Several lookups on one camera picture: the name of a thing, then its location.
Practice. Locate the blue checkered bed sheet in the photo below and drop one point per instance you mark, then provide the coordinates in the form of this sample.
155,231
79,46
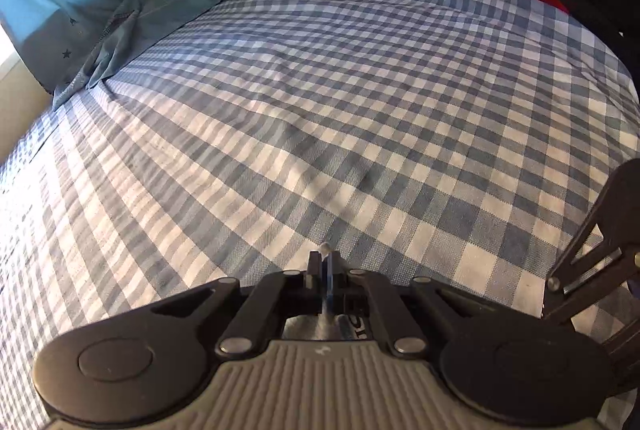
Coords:
325,109

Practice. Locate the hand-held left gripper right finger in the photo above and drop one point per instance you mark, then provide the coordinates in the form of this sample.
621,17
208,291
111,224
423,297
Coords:
385,310

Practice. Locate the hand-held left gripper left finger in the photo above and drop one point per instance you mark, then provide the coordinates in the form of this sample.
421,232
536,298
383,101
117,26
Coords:
270,305

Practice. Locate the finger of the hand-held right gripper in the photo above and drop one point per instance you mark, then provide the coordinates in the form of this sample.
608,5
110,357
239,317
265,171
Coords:
600,230

